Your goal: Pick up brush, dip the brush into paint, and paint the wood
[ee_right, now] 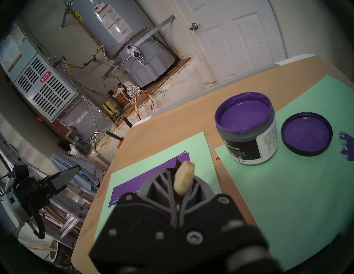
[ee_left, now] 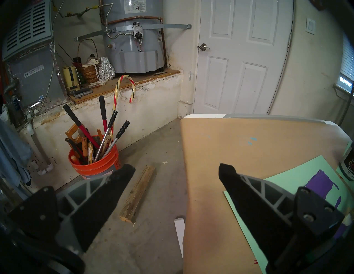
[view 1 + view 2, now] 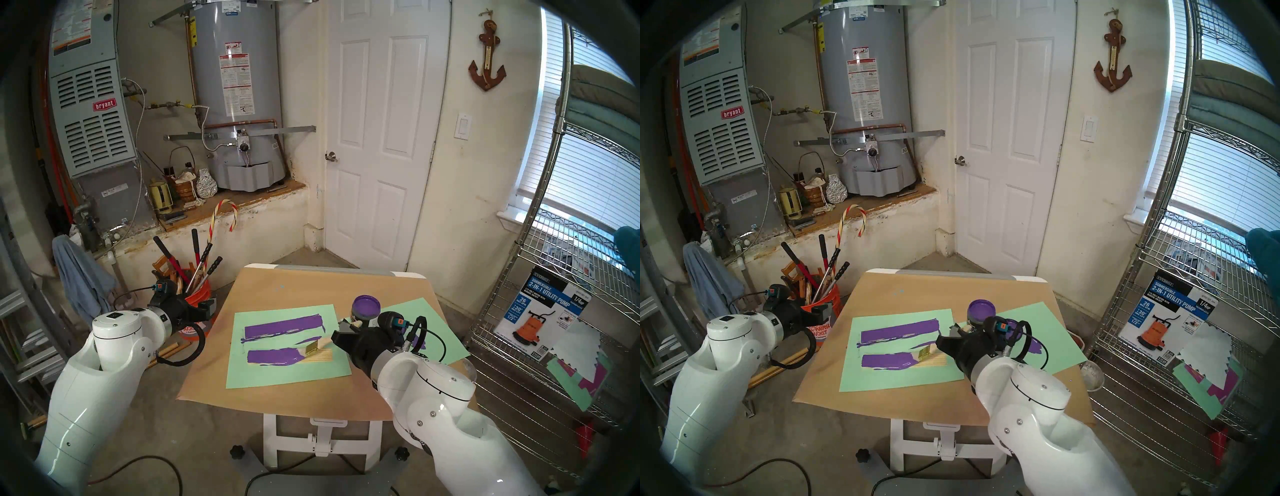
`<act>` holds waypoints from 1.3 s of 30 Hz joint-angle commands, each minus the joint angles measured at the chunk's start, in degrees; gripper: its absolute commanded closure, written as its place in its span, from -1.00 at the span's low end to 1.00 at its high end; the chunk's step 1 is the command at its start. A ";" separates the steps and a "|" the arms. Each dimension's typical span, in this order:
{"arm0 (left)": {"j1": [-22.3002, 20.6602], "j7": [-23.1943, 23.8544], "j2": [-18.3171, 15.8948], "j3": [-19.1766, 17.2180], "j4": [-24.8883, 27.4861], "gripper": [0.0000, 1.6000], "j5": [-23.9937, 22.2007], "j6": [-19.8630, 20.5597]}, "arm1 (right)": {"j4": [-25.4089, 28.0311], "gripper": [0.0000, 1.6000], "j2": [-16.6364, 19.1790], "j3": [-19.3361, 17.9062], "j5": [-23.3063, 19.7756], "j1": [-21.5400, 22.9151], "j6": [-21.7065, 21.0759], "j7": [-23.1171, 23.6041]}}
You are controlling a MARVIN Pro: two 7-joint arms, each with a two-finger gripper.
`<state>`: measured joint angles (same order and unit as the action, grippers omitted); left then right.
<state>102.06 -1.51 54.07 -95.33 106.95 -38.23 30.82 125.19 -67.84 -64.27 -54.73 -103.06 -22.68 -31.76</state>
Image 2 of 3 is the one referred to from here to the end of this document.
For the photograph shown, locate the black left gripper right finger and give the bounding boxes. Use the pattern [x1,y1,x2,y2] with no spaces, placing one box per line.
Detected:
[218,163,345,274]

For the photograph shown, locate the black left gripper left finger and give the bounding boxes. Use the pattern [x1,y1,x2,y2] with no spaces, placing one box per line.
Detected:
[8,164,136,252]

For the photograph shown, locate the purple paint jar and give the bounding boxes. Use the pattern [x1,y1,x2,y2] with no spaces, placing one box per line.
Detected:
[339,141,354,182]

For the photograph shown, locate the orange plastic bucket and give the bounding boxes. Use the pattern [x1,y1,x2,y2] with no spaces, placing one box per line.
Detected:
[68,135,121,180]

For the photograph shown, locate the rough wood plank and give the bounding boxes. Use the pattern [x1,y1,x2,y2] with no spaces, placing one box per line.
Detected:
[119,165,156,224]

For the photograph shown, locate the green paper sheet purple stripe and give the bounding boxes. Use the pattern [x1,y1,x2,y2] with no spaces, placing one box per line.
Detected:
[223,155,354,274]

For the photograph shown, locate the silver tool black grip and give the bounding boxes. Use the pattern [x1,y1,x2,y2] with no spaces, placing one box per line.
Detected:
[93,110,119,162]
[102,120,131,160]

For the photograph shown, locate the white PVC pipe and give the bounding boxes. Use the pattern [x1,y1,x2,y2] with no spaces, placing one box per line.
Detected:
[25,108,55,176]

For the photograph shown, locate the red tool black grip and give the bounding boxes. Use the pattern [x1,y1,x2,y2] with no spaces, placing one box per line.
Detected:
[99,96,109,133]

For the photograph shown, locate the blue hanging cloth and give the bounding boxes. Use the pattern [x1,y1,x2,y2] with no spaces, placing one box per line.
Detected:
[0,115,33,192]

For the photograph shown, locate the white grey work table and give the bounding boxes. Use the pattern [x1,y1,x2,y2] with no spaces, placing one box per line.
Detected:
[174,113,345,260]

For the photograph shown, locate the striped candy cane decoration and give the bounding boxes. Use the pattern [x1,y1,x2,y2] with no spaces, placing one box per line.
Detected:
[111,75,136,138]

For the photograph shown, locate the yellow boxy device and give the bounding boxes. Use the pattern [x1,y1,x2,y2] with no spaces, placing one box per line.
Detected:
[61,65,81,91]

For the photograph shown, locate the brown wicker basket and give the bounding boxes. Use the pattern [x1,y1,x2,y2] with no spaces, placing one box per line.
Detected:
[77,39,100,84]

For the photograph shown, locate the white panel door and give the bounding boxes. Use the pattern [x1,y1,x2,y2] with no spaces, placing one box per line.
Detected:
[193,0,294,115]

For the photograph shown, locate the aluminium foil wrapped lump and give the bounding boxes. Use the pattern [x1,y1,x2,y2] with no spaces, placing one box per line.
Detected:
[98,57,116,81]

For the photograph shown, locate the grey water heater tank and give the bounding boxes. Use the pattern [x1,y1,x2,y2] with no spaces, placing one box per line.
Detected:
[102,0,167,74]

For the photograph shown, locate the white window blinds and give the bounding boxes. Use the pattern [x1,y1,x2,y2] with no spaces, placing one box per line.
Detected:
[336,32,354,94]

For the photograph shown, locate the grey Bryant furnace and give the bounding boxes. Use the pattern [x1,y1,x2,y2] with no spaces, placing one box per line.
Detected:
[1,0,69,109]

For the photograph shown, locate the yellow gas line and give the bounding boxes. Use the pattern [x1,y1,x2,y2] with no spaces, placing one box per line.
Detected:
[53,3,100,19]

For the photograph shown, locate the grey water heater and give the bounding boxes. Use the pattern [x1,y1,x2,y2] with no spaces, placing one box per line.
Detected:
[100,0,168,67]

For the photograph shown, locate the wooden handle hand saw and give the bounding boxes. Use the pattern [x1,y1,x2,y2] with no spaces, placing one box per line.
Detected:
[65,123,89,165]

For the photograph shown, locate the red black lopper handle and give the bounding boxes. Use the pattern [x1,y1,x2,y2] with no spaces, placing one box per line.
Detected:
[63,104,100,150]

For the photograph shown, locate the metal water heater strap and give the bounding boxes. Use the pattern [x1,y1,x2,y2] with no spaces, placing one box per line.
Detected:
[74,24,192,42]

